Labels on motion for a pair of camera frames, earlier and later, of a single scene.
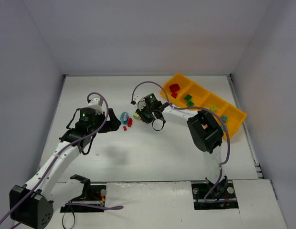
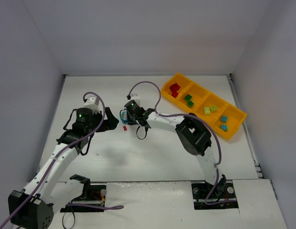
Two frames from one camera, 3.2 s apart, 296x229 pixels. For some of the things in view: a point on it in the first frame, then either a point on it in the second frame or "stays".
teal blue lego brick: x=224 y=118 stays
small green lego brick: x=190 y=104 stays
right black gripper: x=145 y=114 -> x=128 y=117
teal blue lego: x=222 y=127 stays
